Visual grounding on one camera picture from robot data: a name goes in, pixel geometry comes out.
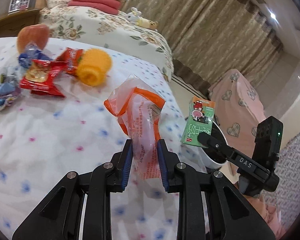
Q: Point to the pink heart cloth cover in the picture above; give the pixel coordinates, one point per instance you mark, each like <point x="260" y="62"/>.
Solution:
<point x="238" y="110"/>

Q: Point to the folded red quilt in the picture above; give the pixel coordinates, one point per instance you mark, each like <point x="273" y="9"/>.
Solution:
<point x="109" y="6"/>

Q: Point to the dark blue snack wrapper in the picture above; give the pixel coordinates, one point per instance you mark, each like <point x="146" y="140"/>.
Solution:
<point x="31" y="52"/>

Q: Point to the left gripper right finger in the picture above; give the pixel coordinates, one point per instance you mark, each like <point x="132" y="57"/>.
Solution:
<point x="210" y="206"/>

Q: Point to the white rabbit plush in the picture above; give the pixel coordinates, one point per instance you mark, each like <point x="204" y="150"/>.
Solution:
<point x="134" y="15"/>

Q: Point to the red apple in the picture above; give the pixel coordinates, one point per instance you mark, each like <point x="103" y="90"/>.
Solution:
<point x="38" y="34"/>

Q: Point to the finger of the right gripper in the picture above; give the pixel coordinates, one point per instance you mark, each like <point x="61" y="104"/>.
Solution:
<point x="216" y="149"/>

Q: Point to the white black trash bin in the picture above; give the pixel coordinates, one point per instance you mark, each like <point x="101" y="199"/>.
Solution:
<point x="214" y="164"/>

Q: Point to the white dotted bed blanket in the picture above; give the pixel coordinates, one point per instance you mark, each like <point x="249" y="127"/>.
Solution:
<point x="43" y="138"/>

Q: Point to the patterned grey rug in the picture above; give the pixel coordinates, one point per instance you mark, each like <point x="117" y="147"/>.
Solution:
<point x="287" y="195"/>

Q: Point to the pink orange plastic bag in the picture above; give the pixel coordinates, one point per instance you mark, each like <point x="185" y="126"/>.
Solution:
<point x="138" y="108"/>

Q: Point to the beige patterned curtain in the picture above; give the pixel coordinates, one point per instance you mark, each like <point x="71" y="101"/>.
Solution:
<point x="209" y="37"/>

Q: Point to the person's right hand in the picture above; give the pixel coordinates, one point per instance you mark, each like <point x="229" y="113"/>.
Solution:
<point x="267" y="212"/>

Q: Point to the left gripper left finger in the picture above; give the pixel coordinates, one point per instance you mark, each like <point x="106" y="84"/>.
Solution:
<point x="78" y="207"/>

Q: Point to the floral bedspread bed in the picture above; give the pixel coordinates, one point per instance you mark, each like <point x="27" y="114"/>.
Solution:
<point x="115" y="32"/>

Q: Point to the green drink carton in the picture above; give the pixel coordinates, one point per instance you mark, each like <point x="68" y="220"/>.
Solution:
<point x="200" y="119"/>

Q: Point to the red snack wrapper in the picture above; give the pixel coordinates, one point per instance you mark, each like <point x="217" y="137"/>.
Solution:
<point x="40" y="76"/>
<point x="72" y="58"/>

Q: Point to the wooden nightstand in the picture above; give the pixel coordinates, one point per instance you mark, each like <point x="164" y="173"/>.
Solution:
<point x="11" y="24"/>

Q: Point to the blue white wrapper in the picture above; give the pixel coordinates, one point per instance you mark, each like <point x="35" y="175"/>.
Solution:
<point x="9" y="86"/>

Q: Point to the yellow bear plush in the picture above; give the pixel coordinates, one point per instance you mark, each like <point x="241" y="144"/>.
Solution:
<point x="148" y="24"/>

